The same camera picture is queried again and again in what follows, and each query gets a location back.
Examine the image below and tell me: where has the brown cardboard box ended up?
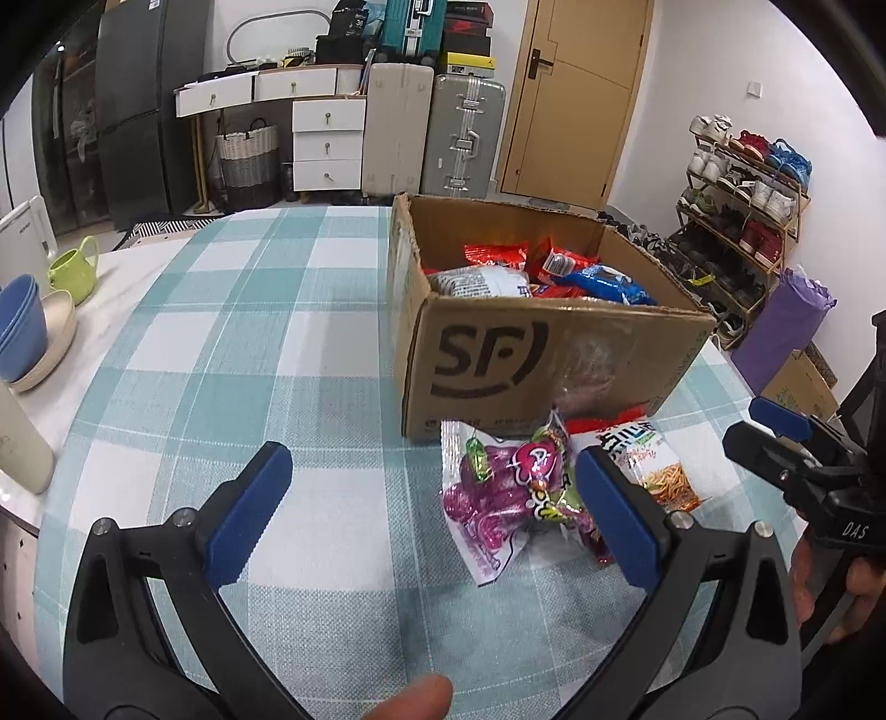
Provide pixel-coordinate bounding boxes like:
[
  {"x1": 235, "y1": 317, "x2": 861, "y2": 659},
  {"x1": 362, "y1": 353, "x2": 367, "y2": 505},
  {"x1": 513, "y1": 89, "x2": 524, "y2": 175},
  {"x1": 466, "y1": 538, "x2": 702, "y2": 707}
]
[{"x1": 386, "y1": 192, "x2": 719, "y2": 444}]

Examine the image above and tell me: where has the purple candy packet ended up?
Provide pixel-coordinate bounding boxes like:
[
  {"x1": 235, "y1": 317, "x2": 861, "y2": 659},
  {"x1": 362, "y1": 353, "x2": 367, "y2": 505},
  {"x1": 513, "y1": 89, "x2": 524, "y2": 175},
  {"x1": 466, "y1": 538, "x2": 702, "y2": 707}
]
[{"x1": 441, "y1": 408, "x2": 614, "y2": 586}]

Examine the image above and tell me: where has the person's right hand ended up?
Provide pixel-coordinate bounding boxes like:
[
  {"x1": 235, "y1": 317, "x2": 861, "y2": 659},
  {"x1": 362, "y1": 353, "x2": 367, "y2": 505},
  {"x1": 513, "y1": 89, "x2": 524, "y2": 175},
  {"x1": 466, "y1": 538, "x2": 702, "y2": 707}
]
[{"x1": 789, "y1": 533, "x2": 886, "y2": 645}]

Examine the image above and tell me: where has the black refrigerator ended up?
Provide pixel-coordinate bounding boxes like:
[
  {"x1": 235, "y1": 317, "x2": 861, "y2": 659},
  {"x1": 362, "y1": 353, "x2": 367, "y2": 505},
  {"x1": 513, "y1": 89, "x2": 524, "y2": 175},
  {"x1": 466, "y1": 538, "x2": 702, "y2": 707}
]
[{"x1": 93, "y1": 0, "x2": 209, "y2": 233}]

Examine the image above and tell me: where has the white grey snack packet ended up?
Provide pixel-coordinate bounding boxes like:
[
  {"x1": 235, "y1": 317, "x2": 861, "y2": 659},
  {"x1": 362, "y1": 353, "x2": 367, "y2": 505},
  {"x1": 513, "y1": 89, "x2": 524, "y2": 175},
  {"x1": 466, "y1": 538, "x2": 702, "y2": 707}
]
[{"x1": 425, "y1": 265, "x2": 534, "y2": 300}]

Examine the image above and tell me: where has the black bag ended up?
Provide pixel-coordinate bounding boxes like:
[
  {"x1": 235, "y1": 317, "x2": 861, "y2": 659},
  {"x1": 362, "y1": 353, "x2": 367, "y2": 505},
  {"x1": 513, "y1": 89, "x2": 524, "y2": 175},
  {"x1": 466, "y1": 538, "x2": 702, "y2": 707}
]
[{"x1": 315, "y1": 0, "x2": 385, "y2": 66}]

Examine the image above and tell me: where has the blue bowl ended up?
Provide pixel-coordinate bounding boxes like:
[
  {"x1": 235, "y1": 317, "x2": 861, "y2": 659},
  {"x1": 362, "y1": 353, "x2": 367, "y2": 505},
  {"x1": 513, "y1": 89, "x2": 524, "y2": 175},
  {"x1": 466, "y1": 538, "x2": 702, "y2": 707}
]
[
  {"x1": 0, "y1": 284, "x2": 48, "y2": 382},
  {"x1": 0, "y1": 275, "x2": 41, "y2": 347}
]

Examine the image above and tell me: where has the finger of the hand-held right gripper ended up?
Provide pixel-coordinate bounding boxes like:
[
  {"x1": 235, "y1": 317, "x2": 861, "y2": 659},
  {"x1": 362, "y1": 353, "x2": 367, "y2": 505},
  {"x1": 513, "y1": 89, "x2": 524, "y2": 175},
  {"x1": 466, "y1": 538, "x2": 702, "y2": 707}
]
[
  {"x1": 723, "y1": 422, "x2": 825, "y2": 517},
  {"x1": 749, "y1": 397, "x2": 866, "y2": 464}
]

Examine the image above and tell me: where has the person's left hand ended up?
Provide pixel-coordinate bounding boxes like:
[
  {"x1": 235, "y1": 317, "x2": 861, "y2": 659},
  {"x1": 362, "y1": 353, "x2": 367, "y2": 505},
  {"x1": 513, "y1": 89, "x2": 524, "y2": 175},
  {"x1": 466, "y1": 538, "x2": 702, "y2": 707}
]
[{"x1": 346, "y1": 675, "x2": 454, "y2": 720}]

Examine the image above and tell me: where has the zebra striped rug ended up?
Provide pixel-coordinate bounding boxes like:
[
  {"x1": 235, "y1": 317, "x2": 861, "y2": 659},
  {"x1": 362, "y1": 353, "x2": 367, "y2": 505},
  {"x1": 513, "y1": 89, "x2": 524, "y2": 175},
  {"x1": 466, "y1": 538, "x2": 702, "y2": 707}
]
[{"x1": 111, "y1": 214, "x2": 229, "y2": 250}]

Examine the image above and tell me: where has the blue snack packet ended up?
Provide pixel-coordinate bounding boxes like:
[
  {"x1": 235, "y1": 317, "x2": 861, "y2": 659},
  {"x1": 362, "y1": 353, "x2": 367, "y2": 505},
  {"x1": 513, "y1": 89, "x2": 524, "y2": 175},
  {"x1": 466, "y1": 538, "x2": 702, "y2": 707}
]
[{"x1": 554, "y1": 265, "x2": 658, "y2": 307}]

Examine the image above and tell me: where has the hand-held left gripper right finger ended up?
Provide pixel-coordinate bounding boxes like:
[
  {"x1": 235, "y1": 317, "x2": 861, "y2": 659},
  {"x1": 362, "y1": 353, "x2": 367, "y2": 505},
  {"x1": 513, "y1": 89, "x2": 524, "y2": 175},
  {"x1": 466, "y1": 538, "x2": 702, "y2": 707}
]
[{"x1": 554, "y1": 445, "x2": 805, "y2": 720}]

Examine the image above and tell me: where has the green ceramic mug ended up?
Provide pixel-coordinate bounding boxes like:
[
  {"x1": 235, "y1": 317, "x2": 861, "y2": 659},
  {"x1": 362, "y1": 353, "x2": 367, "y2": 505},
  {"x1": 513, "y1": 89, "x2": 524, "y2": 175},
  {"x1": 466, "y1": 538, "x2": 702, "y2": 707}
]
[{"x1": 47, "y1": 235, "x2": 101, "y2": 306}]

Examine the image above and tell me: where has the stack of shoe boxes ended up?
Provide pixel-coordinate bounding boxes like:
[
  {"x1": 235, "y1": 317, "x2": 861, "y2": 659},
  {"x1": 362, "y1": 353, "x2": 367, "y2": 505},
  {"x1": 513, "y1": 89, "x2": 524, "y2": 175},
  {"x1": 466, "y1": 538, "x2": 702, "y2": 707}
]
[{"x1": 443, "y1": 0, "x2": 496, "y2": 76}]

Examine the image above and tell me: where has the wooden door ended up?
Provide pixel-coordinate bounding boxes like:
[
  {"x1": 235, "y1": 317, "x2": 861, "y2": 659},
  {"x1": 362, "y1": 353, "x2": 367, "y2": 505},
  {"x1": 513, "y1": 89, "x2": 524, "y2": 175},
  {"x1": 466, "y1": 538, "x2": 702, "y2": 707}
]
[{"x1": 499, "y1": 0, "x2": 655, "y2": 209}]

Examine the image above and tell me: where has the beige plate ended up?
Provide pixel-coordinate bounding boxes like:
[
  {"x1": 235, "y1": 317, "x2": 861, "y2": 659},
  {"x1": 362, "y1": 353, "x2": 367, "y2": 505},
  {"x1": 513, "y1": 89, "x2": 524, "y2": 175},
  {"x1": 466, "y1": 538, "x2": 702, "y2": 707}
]
[{"x1": 7, "y1": 291, "x2": 79, "y2": 394}]

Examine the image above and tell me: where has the white plastic appliance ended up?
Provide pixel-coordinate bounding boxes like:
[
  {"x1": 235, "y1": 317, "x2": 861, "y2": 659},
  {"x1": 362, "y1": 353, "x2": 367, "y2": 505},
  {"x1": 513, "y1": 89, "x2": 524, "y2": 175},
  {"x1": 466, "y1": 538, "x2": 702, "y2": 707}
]
[{"x1": 0, "y1": 196, "x2": 60, "y2": 278}]

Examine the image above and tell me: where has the teal suitcase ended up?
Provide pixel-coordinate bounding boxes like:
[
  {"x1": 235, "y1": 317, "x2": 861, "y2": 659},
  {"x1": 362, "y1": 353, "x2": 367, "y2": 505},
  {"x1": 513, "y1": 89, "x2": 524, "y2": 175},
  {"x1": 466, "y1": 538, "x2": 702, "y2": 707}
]
[{"x1": 383, "y1": 0, "x2": 446, "y2": 66}]

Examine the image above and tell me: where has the white noodle stick snack packet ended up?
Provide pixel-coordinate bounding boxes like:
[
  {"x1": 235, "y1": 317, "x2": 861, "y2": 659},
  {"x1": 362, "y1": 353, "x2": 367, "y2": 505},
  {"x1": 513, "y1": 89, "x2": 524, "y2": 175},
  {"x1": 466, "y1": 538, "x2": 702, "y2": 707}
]
[{"x1": 569, "y1": 415, "x2": 717, "y2": 515}]

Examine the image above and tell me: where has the beige suitcase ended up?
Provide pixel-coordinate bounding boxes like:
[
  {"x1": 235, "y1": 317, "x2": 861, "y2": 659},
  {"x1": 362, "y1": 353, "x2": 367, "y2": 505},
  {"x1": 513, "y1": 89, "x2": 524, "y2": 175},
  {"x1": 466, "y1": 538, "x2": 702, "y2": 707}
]
[{"x1": 361, "y1": 62, "x2": 436, "y2": 198}]

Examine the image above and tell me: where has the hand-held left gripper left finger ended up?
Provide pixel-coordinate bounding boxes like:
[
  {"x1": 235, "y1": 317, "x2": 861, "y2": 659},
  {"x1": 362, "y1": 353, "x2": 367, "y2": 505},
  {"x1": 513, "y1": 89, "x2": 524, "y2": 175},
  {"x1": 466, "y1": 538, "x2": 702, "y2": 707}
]
[{"x1": 62, "y1": 441, "x2": 306, "y2": 720}]

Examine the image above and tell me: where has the woven basket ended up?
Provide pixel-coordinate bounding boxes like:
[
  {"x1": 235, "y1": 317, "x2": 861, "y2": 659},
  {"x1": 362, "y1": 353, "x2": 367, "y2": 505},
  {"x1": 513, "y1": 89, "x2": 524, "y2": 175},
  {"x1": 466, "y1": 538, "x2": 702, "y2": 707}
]
[{"x1": 214, "y1": 117, "x2": 279, "y2": 212}]

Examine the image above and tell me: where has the grey looped cable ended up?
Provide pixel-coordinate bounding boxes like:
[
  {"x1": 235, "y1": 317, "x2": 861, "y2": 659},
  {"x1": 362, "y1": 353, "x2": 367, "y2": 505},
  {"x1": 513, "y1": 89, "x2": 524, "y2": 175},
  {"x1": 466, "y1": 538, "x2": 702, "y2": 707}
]
[{"x1": 227, "y1": 8, "x2": 329, "y2": 66}]

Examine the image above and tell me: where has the group of assorted shoes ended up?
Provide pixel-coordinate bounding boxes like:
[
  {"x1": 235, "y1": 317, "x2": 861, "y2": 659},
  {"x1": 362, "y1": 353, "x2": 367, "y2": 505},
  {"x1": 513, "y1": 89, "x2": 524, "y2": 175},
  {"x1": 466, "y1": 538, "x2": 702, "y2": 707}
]
[{"x1": 599, "y1": 114, "x2": 812, "y2": 347}]

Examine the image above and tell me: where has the dark glass cabinet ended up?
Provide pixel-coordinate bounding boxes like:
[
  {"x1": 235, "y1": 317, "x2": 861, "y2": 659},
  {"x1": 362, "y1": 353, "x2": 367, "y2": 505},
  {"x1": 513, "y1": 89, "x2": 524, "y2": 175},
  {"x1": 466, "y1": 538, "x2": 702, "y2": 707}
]
[{"x1": 31, "y1": 34, "x2": 112, "y2": 229}]

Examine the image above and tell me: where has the small red snack packet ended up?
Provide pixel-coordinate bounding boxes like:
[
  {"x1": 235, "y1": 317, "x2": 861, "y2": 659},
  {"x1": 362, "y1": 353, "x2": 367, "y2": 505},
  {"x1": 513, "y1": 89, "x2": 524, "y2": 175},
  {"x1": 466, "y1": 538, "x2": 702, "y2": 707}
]
[{"x1": 527, "y1": 236, "x2": 602, "y2": 300}]

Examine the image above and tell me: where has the silver suitcase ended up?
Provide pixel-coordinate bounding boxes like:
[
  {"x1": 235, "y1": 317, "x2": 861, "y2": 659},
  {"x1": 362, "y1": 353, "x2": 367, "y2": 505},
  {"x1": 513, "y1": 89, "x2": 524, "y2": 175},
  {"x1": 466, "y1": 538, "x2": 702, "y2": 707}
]
[{"x1": 419, "y1": 73, "x2": 508, "y2": 198}]

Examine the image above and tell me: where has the small cardboard box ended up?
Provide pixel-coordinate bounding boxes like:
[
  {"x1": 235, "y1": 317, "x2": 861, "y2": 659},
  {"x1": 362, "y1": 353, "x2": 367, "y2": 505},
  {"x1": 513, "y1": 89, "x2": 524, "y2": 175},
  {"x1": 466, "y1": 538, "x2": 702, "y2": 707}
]
[{"x1": 761, "y1": 346, "x2": 842, "y2": 423}]

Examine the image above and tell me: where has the beige cup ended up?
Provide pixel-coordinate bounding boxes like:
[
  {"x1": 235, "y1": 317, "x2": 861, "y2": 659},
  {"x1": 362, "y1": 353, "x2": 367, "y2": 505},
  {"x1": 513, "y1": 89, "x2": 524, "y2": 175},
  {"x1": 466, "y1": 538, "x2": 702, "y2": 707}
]
[{"x1": 0, "y1": 398, "x2": 56, "y2": 496}]

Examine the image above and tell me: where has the white drawer desk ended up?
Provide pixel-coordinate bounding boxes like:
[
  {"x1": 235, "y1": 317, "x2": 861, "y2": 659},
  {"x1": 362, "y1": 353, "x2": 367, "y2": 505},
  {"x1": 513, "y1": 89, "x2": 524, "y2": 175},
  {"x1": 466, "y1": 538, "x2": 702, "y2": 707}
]
[{"x1": 173, "y1": 64, "x2": 368, "y2": 209}]

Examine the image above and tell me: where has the gold shoe rack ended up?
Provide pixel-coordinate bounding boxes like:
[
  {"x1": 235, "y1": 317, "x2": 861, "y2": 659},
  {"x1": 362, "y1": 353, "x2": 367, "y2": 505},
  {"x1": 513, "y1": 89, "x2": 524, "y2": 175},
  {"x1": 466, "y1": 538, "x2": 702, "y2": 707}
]
[{"x1": 668, "y1": 114, "x2": 812, "y2": 347}]

